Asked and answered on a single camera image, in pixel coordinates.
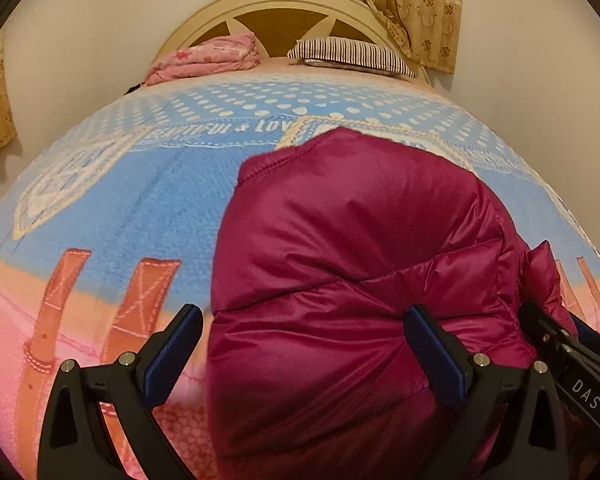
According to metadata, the magenta puffer jacket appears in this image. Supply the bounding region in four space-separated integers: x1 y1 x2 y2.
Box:
205 126 581 480

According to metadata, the cream wooden headboard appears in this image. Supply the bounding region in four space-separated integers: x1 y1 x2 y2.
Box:
149 0 431 83

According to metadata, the folded pink quilt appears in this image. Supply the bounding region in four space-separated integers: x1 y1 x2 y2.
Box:
144 31 261 87

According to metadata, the blue and pink printed blanket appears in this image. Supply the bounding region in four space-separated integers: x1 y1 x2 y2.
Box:
0 67 600 480

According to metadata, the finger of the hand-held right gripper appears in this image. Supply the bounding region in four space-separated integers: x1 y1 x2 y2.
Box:
569 311 600 361
518 301 573 361

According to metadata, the striped pillow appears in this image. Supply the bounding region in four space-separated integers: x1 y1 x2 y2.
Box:
286 37 416 79

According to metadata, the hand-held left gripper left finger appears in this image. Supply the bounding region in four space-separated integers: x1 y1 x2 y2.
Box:
36 304 204 480

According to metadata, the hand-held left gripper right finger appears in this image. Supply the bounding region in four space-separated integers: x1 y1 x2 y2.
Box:
404 305 571 480

